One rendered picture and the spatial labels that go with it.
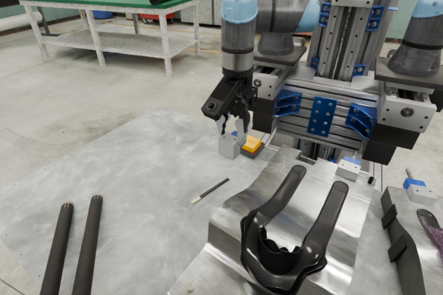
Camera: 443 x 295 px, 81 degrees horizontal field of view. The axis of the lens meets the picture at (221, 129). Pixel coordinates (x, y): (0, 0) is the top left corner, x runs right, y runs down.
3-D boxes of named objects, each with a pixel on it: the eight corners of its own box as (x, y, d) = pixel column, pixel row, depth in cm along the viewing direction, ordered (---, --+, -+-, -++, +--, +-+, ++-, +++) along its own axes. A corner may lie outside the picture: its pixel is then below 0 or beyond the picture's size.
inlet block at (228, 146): (242, 132, 82) (242, 118, 79) (256, 137, 80) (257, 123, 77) (218, 153, 73) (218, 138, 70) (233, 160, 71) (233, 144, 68)
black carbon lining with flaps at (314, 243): (293, 167, 74) (298, 140, 68) (353, 192, 66) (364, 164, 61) (223, 267, 50) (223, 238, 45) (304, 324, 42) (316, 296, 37)
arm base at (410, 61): (386, 59, 100) (396, 33, 94) (434, 66, 94) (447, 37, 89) (387, 72, 89) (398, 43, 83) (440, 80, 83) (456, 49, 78)
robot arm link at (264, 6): (267, 27, 71) (269, 37, 62) (227, 26, 72) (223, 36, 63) (271, -5, 66) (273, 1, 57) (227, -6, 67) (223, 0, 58)
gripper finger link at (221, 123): (232, 131, 77) (239, 106, 71) (221, 140, 73) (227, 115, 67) (223, 126, 78) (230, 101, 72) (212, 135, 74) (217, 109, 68)
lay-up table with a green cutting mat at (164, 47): (89, 41, 504) (72, -19, 448) (204, 54, 437) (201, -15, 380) (37, 59, 415) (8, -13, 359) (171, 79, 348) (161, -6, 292)
